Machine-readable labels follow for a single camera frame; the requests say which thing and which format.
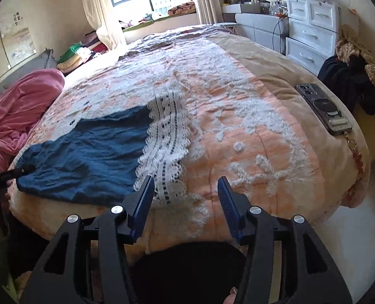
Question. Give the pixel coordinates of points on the orange floral bed quilt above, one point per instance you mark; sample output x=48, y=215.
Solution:
x=238, y=117

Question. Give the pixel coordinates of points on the beige knitted garment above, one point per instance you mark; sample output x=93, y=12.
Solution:
x=349, y=47

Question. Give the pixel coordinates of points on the pink blanket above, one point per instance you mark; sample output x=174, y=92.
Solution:
x=19, y=107

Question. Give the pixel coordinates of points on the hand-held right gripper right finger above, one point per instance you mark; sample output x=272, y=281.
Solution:
x=228, y=209

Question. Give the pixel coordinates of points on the person's right hand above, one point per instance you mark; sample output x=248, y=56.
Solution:
x=231, y=296

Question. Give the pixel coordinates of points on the person's left leg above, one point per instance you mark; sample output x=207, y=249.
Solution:
x=29, y=250

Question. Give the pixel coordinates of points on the wall poster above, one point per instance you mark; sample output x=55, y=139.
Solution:
x=10, y=44

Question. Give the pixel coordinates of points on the cream curtain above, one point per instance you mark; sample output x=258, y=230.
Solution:
x=206, y=0
x=101, y=12

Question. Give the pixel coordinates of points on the white drawer cabinet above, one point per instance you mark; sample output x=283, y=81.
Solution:
x=311, y=34

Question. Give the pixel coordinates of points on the grey headboard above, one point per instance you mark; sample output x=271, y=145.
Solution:
x=32, y=66

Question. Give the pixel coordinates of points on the smartphone with dark case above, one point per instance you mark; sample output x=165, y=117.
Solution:
x=323, y=107

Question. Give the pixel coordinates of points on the orange patterned blanket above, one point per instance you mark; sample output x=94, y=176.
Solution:
x=182, y=9

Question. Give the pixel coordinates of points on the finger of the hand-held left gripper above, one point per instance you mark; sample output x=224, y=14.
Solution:
x=19, y=171

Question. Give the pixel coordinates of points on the person's leg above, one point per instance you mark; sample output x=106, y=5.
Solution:
x=190, y=272
x=29, y=250

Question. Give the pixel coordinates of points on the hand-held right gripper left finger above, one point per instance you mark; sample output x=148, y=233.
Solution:
x=143, y=205

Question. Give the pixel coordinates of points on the dark clothes heap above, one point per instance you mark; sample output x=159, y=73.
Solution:
x=342, y=79

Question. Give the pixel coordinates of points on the green windowsill mat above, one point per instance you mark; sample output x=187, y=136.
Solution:
x=149, y=22

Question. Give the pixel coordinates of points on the person's right leg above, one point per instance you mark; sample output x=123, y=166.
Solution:
x=190, y=272

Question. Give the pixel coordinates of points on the pile of folded clothes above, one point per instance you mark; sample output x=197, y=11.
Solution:
x=73, y=53

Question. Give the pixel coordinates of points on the yellow stool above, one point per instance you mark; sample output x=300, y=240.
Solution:
x=371, y=133

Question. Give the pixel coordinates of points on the blue denim pants lace trim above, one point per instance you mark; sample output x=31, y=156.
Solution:
x=89, y=155

